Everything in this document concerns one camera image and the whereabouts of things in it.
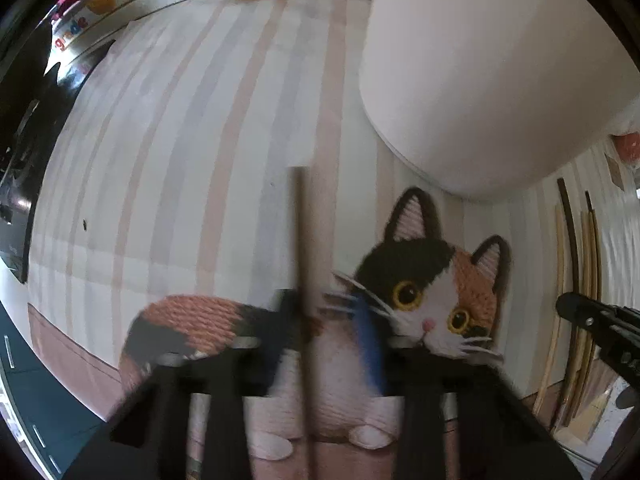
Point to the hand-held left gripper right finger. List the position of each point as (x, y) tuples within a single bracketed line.
[(370, 350)]

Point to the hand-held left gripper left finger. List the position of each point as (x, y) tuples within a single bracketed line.
[(285, 330)]

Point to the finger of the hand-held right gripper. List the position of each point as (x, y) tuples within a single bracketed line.
[(600, 325)]

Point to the row of chopsticks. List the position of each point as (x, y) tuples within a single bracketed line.
[(570, 260)]

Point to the cream utensil holder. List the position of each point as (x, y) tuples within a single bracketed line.
[(475, 85)]

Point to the striped cat print mat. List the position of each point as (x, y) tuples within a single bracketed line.
[(175, 160)]

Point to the blue kitchen cabinet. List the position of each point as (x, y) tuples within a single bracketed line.
[(30, 390)]

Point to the black gas stove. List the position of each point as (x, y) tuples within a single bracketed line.
[(30, 170)]

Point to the colourful letter wall stickers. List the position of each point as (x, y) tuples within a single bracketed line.
[(70, 30)]

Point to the orange fruit wall sticker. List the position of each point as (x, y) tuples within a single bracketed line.
[(102, 2)]

